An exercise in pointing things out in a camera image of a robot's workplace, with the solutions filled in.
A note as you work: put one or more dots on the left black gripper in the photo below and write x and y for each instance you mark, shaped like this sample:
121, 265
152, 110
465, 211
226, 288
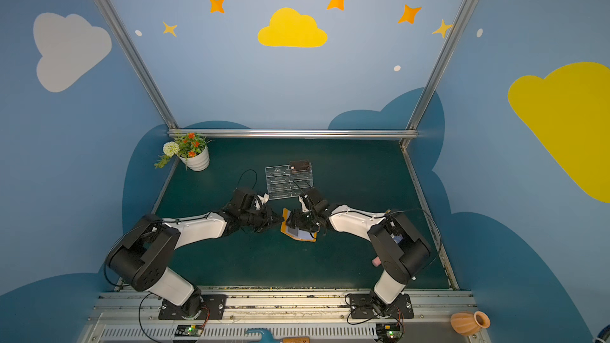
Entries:
266, 217

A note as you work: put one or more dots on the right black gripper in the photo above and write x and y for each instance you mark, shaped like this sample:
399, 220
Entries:
305, 218

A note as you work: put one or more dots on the yellow leather card holder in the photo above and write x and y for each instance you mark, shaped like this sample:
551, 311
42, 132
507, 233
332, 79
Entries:
295, 233

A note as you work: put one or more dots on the clear plastic organizer tray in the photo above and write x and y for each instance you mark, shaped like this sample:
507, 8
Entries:
281, 183

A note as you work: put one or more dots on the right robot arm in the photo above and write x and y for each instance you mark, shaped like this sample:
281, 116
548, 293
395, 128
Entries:
401, 250

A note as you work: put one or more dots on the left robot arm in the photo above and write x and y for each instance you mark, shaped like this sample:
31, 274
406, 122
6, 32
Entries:
142, 256

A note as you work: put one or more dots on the potted flower plant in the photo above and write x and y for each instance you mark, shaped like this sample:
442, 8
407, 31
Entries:
190, 148

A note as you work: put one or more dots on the left controller board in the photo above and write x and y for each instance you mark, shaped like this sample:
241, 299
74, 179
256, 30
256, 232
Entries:
189, 331

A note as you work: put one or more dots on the controller board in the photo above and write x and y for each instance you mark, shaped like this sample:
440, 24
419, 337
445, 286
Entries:
388, 333
189, 331

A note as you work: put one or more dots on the right controller board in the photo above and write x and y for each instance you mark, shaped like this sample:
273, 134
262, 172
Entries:
388, 333

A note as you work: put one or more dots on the terracotta clay vase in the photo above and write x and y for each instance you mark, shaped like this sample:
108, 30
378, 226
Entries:
466, 323

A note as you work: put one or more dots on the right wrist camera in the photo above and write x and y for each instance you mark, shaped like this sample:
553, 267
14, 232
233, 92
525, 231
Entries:
303, 204

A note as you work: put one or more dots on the aluminium frame rear bar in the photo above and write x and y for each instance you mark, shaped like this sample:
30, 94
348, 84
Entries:
300, 134

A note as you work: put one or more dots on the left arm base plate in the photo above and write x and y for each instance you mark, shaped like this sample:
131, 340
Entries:
214, 307

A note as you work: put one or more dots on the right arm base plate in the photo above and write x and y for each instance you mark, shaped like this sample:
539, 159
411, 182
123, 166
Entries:
369, 306

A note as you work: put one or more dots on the teal handled tool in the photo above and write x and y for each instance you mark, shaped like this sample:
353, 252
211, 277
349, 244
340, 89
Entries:
267, 337

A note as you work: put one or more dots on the aluminium front rail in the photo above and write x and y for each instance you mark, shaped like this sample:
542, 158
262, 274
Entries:
320, 314

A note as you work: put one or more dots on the aluminium frame left post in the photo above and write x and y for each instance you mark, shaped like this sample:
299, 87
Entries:
122, 36

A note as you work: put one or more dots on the aluminium frame post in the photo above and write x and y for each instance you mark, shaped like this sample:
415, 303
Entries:
122, 36
463, 16

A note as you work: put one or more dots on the aluminium frame right post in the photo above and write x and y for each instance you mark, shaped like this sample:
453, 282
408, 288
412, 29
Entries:
463, 16

